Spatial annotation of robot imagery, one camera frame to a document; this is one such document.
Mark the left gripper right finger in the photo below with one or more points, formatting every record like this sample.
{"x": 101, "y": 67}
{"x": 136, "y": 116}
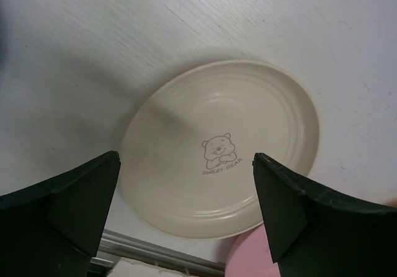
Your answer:
{"x": 313, "y": 230}

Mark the pink plate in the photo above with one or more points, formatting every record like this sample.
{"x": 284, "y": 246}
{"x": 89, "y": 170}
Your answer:
{"x": 250, "y": 256}

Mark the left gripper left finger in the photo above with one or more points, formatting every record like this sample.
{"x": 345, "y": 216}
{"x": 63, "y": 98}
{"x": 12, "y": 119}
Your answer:
{"x": 54, "y": 227}

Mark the cream plate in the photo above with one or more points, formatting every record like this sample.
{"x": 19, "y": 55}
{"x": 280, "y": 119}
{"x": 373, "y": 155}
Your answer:
{"x": 187, "y": 153}

